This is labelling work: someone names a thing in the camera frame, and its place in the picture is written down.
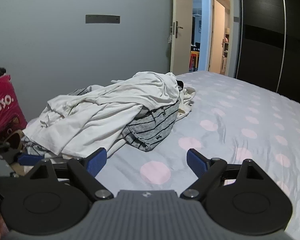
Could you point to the hallway door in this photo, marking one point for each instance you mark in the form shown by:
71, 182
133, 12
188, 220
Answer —
217, 37

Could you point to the grey black-striped garment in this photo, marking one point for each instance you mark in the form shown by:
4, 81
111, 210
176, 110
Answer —
152, 127

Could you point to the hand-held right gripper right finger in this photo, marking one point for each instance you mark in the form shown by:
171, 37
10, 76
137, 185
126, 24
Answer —
196, 161

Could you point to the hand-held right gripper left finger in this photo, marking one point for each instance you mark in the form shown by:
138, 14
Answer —
97, 161

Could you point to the bed with pink-dotted sheet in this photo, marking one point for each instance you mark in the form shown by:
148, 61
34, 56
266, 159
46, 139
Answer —
235, 120

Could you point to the orange chair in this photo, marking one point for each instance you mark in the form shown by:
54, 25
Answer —
193, 60

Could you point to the large white garment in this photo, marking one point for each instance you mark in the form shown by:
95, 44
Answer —
95, 110

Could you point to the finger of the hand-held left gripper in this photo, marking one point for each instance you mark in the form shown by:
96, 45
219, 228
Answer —
30, 159

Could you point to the cream garment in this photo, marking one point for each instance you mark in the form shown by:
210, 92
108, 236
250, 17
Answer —
186, 102

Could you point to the pink Lotso bag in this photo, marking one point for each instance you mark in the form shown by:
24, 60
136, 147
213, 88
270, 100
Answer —
5, 105

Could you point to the cream bedroom door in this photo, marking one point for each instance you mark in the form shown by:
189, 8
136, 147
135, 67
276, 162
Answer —
181, 5

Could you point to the dark sliding wardrobe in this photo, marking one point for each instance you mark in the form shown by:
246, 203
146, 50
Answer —
265, 42

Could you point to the grey wall plate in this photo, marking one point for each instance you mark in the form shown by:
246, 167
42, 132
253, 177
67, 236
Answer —
102, 19

